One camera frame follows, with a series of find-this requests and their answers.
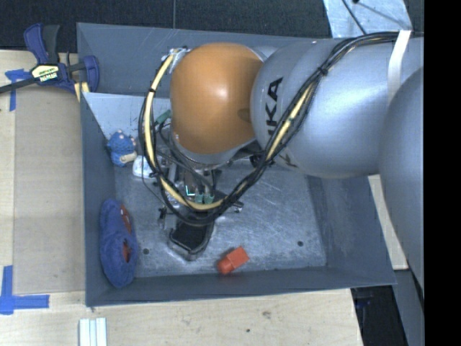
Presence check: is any grey metal bin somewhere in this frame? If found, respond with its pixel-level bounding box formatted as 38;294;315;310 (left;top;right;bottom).
76;22;398;308

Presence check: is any pale wood board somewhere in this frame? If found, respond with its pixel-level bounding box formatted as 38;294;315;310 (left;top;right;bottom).
12;84;87;296

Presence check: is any red-orange small block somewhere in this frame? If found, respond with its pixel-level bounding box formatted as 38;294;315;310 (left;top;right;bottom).
216;246;251;276

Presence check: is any white crumpled packet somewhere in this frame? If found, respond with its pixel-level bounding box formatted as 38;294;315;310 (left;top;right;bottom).
132;156;156;180

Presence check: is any blue spotted toy animal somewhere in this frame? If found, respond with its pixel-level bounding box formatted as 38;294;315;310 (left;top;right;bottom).
106;129;138;168

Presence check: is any blue cloth with red print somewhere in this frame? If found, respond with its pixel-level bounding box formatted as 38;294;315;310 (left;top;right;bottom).
99;198;140;290

